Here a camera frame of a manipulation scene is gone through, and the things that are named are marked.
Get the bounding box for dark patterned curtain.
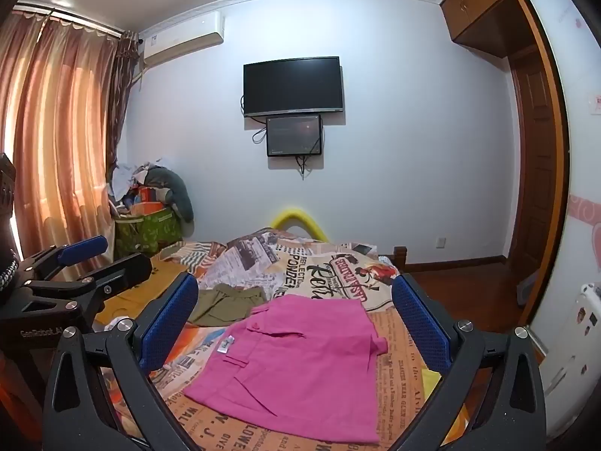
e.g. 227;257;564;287
105;30;144;177

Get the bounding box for small black wall monitor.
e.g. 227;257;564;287
266;114;324;157

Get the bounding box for wooden overhead cabinet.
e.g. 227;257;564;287
440;0;546;58

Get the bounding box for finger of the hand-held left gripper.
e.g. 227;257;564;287
21;254;154;326
18;236;109;283

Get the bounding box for printed blanket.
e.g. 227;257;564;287
91;227;470;451

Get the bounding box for pink pants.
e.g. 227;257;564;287
182;294;388;443

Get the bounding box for orange pink curtain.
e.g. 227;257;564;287
0;7;119;264

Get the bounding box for green storage bag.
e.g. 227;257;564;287
115;210;184;260

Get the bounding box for orange box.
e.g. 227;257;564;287
135;186;166;206

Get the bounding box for yellow foam tube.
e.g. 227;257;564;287
271;204;335;242

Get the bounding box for wooden door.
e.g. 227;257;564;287
509;46;572;326

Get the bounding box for black wall television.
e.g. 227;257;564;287
243;56;344;118

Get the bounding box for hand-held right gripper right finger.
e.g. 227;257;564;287
391;273;548;451

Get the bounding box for white clothes pile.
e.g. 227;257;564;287
109;159;164;208

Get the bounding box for olive green shorts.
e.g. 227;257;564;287
188;284;268;328

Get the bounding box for grey cloth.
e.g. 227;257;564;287
143;166;195;222

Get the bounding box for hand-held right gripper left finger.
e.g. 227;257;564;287
41;272;200;451

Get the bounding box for white appliance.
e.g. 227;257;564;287
540;282;601;439

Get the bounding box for black monitor cable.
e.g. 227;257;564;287
293;154;314;180

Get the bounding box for white air conditioner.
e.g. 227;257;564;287
139;11;226;67

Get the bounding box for mustard yellow garment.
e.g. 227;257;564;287
94;244;191;326

